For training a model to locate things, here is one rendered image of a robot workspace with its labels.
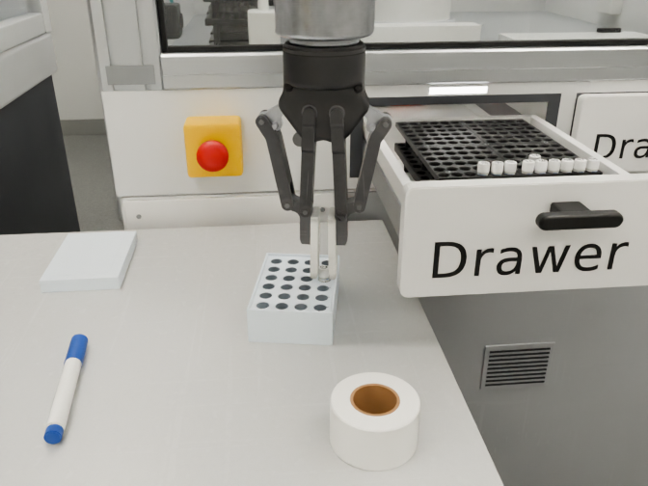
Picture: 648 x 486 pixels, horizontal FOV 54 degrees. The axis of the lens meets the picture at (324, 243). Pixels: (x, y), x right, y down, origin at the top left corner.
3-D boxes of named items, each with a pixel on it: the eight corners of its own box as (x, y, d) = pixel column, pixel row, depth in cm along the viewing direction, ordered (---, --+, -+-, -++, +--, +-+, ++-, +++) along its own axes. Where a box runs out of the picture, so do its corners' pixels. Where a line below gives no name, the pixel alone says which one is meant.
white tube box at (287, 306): (332, 345, 63) (333, 312, 61) (248, 341, 63) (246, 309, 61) (338, 283, 74) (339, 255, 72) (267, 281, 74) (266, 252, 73)
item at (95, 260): (120, 288, 73) (118, 276, 72) (40, 292, 72) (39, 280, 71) (138, 241, 84) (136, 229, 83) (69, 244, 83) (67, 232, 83)
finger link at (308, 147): (317, 109, 58) (302, 107, 58) (310, 221, 63) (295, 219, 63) (321, 99, 61) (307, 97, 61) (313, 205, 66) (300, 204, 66)
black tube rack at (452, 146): (591, 228, 70) (603, 172, 67) (434, 234, 68) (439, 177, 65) (516, 163, 89) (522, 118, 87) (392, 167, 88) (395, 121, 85)
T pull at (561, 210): (623, 228, 54) (626, 213, 54) (538, 231, 54) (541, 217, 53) (602, 212, 58) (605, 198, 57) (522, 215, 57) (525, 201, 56)
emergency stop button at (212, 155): (229, 173, 80) (227, 142, 78) (197, 174, 80) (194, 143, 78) (229, 165, 83) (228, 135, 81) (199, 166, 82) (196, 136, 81)
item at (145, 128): (802, 173, 97) (835, 75, 90) (117, 197, 88) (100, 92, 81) (545, 63, 182) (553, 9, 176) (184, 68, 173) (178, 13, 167)
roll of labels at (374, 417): (401, 483, 47) (404, 442, 45) (314, 454, 49) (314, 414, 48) (427, 423, 53) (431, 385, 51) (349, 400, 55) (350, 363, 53)
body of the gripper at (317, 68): (371, 34, 60) (368, 129, 64) (283, 32, 61) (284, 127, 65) (370, 45, 53) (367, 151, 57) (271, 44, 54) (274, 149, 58)
